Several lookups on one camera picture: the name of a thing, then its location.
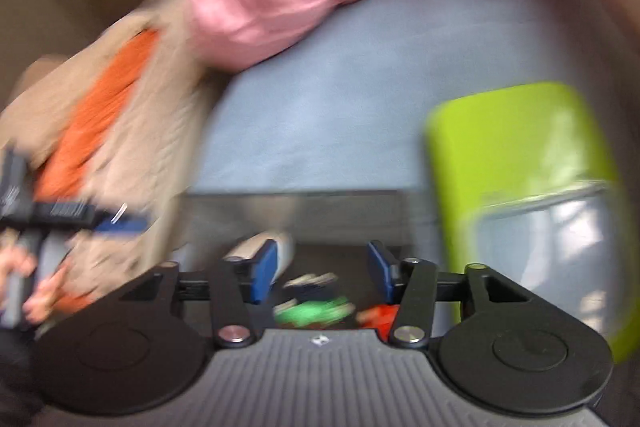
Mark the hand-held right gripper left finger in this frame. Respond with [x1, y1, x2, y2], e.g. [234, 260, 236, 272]
[119, 239, 279, 350]

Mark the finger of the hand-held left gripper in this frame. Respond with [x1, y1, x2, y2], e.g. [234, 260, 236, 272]
[92, 204, 152, 239]

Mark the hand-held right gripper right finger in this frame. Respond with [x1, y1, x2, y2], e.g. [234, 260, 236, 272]
[368, 241, 539, 350]

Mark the dark transparent storage box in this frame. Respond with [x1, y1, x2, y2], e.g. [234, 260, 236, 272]
[172, 189, 451, 344]

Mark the lime green box lid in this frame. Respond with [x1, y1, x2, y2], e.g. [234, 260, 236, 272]
[424, 81, 634, 366]

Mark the person's left hand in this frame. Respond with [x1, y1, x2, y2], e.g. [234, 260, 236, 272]
[0, 249, 73, 325]

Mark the red toy figure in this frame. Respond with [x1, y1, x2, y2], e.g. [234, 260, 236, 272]
[357, 304, 402, 339]

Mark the dark printed packet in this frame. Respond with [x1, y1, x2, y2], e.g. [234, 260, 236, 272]
[282, 273, 340, 302]

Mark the green toy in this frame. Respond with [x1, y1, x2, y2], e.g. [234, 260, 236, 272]
[274, 296, 354, 329]

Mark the orange knitted towel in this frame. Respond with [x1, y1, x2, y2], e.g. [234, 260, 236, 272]
[34, 29, 162, 205]

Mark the beige wrinkled cloth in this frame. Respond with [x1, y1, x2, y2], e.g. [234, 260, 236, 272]
[0, 0, 228, 338]

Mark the grey plush mat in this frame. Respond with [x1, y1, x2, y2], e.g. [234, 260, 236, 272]
[197, 0, 556, 198]

